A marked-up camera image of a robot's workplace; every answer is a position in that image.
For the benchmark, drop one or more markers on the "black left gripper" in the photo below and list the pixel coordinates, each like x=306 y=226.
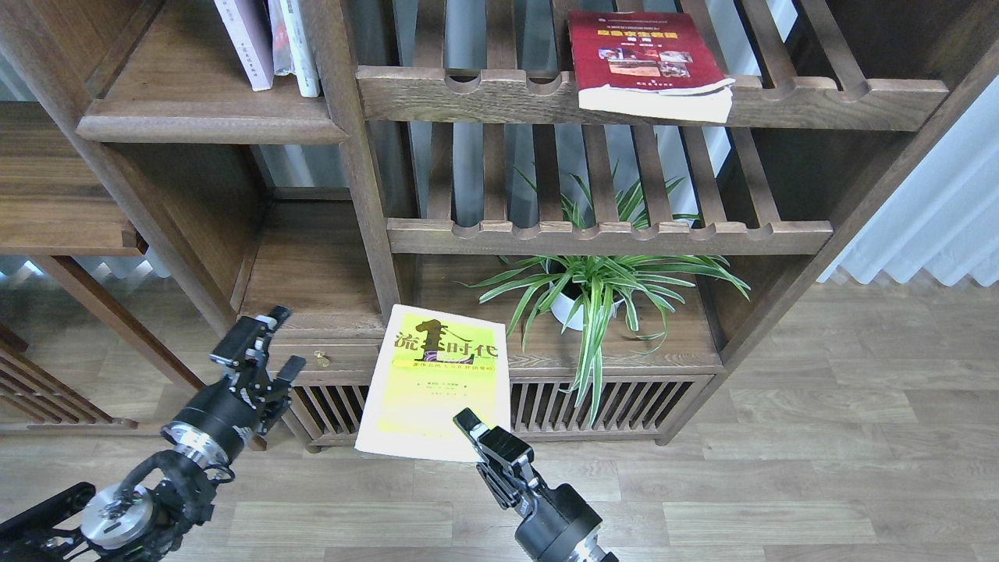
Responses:
x=222 y=419

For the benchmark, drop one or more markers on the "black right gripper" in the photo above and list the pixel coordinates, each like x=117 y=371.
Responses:
x=557 y=524

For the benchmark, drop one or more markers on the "yellow green book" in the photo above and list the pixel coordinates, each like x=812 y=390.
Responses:
x=431 y=366

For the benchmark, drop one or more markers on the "white lavender book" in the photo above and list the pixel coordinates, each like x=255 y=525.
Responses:
x=248 y=26

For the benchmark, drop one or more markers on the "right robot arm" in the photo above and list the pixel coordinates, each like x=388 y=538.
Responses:
x=557 y=524

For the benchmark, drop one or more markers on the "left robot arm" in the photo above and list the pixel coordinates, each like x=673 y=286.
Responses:
x=146 y=515

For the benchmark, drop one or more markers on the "brass drawer knob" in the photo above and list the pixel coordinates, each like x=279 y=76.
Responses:
x=321 y=360

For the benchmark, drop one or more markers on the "wooden side furniture left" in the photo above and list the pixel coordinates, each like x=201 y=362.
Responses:
x=55 y=210

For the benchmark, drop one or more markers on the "upright white book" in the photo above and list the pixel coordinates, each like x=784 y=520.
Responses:
x=291 y=53

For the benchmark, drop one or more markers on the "dark wooden bookshelf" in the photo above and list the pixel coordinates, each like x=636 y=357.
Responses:
x=448 y=136

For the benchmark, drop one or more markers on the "red paperback book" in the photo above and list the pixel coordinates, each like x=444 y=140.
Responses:
x=651 y=64

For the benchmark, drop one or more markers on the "white pleated curtain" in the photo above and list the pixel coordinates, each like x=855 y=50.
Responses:
x=943 y=219

